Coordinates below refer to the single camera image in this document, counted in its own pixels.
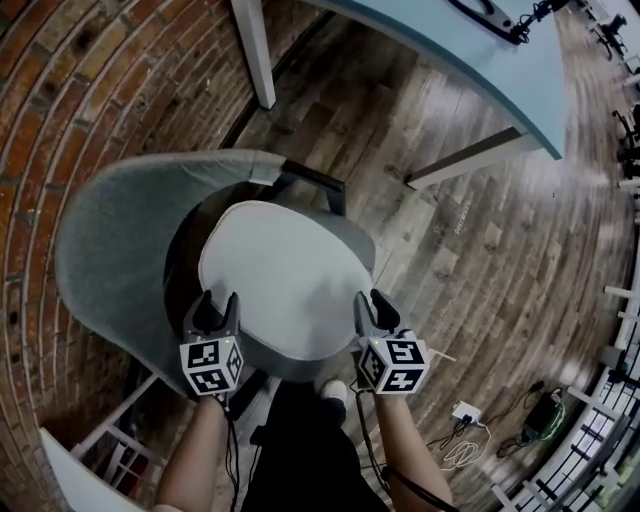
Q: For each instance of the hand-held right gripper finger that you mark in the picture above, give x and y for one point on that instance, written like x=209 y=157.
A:
x=362 y=312
x=387 y=310

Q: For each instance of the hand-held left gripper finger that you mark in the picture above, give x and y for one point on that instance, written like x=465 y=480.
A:
x=200 y=311
x=231 y=312

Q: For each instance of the person's left forearm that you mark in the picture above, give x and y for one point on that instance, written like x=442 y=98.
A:
x=192 y=452

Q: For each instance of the white seat cushion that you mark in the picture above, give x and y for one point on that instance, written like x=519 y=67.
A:
x=287 y=275

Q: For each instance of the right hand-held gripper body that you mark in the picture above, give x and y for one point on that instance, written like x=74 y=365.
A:
x=392 y=362

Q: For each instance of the person's white shoe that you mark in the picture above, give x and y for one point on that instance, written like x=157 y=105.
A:
x=334 y=389

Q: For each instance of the person's right forearm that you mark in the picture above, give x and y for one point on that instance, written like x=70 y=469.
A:
x=415 y=450

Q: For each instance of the grey upholstered chair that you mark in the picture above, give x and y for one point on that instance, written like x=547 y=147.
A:
x=130 y=260

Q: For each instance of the white metal railing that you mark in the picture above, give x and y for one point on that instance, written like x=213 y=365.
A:
x=580 y=425

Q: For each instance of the black office chair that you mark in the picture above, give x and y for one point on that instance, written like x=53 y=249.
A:
x=629 y=131
x=613 y=31

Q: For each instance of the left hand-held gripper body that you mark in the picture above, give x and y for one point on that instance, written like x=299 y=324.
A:
x=210 y=365

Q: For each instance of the white shelf rack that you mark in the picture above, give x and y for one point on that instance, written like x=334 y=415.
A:
x=107 y=450

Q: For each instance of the light blue table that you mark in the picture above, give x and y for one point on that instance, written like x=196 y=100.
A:
x=450 y=65

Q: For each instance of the white power strip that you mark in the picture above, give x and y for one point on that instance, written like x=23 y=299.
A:
x=467 y=411

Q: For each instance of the person's black trousers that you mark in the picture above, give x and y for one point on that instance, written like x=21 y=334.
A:
x=305 y=450

